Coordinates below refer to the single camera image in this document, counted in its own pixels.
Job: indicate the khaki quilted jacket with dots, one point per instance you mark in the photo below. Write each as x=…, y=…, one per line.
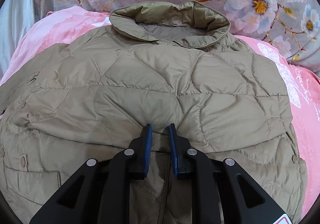
x=155, y=81

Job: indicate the white bed sheet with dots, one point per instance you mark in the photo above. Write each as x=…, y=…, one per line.
x=15, y=26

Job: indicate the pink printed blanket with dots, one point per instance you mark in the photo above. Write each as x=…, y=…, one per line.
x=307, y=139

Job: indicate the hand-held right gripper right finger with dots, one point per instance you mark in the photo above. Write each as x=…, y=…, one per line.
x=173, y=149

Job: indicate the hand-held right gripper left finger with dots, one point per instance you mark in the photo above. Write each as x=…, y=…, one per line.
x=148, y=146

